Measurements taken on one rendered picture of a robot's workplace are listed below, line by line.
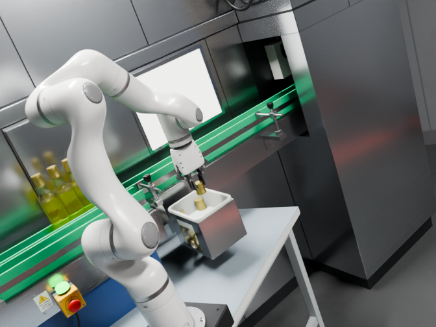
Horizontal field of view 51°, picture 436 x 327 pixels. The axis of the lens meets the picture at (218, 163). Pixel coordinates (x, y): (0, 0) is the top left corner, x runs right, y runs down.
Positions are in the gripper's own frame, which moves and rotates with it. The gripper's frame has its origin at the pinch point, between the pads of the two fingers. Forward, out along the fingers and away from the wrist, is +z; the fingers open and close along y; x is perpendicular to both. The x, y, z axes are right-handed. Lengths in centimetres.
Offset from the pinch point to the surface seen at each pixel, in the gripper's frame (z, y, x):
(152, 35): -50, -27, -42
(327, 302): 110, -55, -22
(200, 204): 13.2, -2.6, -10.6
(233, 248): 35.1, -6.0, -4.5
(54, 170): -22.1, 37.4, -24.4
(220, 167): 9.3, -22.7, -20.9
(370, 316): 110, -59, 3
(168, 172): -0.2, -0.6, -22.7
